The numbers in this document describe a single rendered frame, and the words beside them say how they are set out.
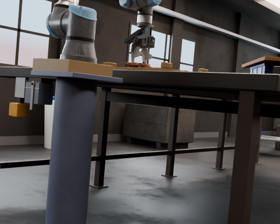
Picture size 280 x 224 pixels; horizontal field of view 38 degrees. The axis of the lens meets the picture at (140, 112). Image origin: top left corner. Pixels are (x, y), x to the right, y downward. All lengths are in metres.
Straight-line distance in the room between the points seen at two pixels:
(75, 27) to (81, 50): 0.09
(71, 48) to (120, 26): 5.43
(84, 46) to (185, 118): 5.15
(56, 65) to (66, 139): 0.29
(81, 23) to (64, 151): 0.51
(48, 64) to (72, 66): 0.13
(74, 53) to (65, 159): 0.42
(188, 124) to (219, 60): 3.25
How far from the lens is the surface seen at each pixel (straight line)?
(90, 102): 1.66
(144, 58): 2.16
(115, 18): 7.01
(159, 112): 6.46
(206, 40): 9.24
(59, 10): 1.81
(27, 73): 2.46
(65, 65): 1.59
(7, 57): 5.69
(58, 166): 1.68
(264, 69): 2.15
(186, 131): 6.77
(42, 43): 6.00
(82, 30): 1.68
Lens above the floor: 0.80
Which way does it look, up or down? 2 degrees down
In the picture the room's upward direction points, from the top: 5 degrees clockwise
